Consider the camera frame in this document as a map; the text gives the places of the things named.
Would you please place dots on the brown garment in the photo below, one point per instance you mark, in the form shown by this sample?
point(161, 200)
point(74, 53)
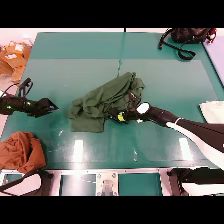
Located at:
point(20, 151)

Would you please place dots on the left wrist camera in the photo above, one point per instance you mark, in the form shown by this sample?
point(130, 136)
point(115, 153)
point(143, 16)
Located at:
point(24, 87)

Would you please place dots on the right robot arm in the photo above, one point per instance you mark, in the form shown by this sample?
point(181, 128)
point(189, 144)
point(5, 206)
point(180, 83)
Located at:
point(196, 128)

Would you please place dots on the black bag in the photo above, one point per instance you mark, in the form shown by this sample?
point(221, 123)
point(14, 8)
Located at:
point(190, 34)

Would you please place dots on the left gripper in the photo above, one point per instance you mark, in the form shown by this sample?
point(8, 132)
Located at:
point(41, 106)

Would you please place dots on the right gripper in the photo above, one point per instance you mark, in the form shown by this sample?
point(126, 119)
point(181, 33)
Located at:
point(126, 116)

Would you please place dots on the silver frame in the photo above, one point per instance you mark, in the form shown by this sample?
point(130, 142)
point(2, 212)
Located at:
point(106, 182)

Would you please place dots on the green T-shirt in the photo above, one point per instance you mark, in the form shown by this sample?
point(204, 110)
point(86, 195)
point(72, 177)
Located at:
point(100, 100)

